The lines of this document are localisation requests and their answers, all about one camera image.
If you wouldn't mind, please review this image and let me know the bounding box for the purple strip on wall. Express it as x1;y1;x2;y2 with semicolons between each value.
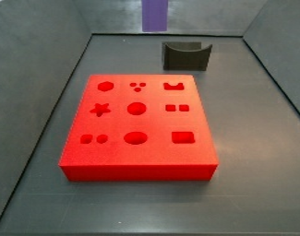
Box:
141;0;168;32

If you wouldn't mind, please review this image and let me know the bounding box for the black curved cradle block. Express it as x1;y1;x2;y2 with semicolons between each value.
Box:
163;41;214;71

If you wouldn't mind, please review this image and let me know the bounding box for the red shape sorter block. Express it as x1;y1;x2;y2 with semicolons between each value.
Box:
58;75;219;181

